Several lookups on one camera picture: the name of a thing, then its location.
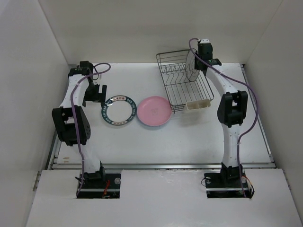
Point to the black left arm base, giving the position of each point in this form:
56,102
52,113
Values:
107,188

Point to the blue plastic plate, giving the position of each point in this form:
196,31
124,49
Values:
151,128

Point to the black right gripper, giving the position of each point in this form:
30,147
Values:
196,65

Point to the dark wire dish rack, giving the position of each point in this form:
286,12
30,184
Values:
178,88

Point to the white rearmost plate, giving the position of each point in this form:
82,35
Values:
191,73

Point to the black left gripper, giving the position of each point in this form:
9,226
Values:
97,97

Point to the large patterned plate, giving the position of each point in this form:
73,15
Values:
119,110

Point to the white cutlery holder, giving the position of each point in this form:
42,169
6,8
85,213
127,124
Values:
198,105

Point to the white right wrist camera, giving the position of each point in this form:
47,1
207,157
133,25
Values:
204,41

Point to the aluminium side rail left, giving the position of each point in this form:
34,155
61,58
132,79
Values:
49,162

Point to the aluminium front rail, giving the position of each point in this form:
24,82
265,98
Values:
269,165

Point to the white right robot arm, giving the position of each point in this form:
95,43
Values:
231,111

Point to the pink plastic plate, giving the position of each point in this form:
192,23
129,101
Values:
154,111

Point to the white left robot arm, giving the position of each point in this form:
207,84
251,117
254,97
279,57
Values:
71,123

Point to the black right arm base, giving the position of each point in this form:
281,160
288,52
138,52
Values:
216,188

